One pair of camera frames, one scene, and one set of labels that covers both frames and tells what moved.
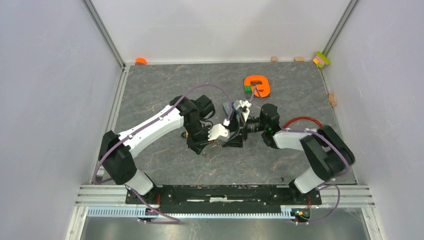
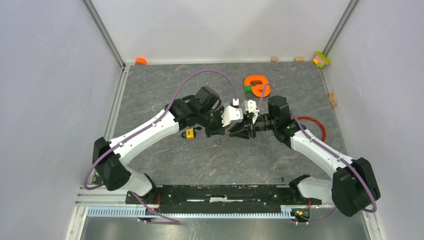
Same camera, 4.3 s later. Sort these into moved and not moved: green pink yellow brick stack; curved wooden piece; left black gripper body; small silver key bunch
Moved: left black gripper body
Not moved: curved wooden piece; small silver key bunch; green pink yellow brick stack
